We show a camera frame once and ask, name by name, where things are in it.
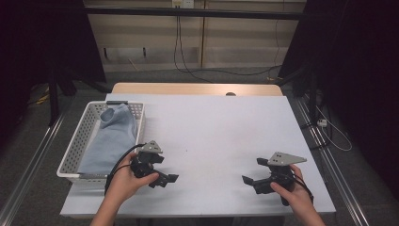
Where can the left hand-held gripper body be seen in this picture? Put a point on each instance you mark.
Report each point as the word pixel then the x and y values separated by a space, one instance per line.
pixel 144 163

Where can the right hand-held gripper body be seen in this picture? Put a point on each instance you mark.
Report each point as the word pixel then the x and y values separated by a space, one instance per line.
pixel 280 175

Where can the light blue tank top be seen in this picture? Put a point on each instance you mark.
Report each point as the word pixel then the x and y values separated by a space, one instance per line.
pixel 109 144

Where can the white perforated plastic basket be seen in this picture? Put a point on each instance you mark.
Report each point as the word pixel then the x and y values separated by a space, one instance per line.
pixel 75 147

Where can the person's left hand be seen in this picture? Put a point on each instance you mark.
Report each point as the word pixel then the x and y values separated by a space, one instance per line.
pixel 124 182

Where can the person's right hand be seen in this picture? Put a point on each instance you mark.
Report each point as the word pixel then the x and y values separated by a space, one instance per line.
pixel 298 197

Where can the black metal stand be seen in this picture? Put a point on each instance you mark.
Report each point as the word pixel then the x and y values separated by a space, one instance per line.
pixel 53 100
pixel 312 100

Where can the black curtain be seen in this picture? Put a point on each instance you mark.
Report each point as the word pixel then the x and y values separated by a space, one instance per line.
pixel 31 47
pixel 360 62

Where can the black metal crossbar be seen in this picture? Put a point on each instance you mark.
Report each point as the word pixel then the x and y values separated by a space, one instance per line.
pixel 219 13

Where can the aluminium floor rail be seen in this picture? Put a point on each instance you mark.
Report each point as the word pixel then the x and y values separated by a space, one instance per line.
pixel 40 157
pixel 338 185

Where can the white wall socket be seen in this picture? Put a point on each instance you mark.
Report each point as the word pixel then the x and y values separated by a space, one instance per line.
pixel 187 3

